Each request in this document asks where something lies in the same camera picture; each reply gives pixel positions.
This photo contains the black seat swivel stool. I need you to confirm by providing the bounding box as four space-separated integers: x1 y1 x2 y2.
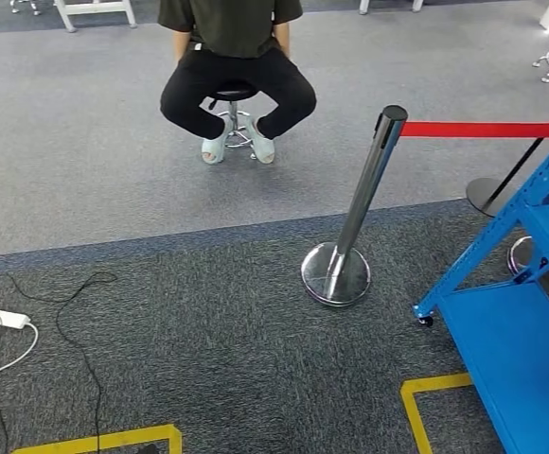
206 79 259 161

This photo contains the blue metal shelf rack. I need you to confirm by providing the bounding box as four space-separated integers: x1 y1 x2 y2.
412 124 549 454

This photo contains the black thin stanchion post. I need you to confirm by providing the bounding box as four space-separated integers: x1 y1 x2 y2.
465 87 549 219

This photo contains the black floor cable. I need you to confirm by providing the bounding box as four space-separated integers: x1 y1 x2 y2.
0 271 118 454

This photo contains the chrome stanchion post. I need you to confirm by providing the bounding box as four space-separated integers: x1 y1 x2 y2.
507 235 549 301
300 104 410 309

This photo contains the white power strip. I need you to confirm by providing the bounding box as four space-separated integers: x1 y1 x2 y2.
0 306 32 331

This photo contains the person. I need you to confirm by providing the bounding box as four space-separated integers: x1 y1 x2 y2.
157 0 318 166

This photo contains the white desk frame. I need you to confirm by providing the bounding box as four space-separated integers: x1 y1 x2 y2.
54 0 138 34
358 0 425 15

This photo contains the white floor cable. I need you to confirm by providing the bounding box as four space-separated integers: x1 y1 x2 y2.
0 321 39 390

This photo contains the red barrier belt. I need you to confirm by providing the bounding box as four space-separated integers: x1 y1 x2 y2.
399 121 549 140

